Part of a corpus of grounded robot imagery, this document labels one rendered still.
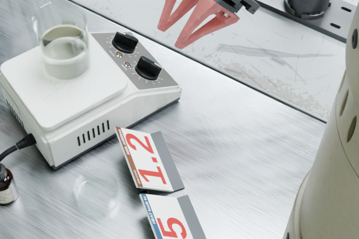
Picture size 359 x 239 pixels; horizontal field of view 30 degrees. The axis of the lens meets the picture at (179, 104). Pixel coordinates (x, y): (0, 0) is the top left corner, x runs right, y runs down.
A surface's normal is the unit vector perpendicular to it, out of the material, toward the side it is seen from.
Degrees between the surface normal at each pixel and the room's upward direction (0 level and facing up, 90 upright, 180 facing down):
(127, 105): 90
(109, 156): 0
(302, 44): 0
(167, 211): 40
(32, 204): 0
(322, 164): 90
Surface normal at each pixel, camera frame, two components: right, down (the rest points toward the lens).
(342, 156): -0.98, 0.14
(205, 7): -0.70, 0.12
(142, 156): 0.61, -0.63
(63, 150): 0.59, 0.66
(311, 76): 0.02, -0.60
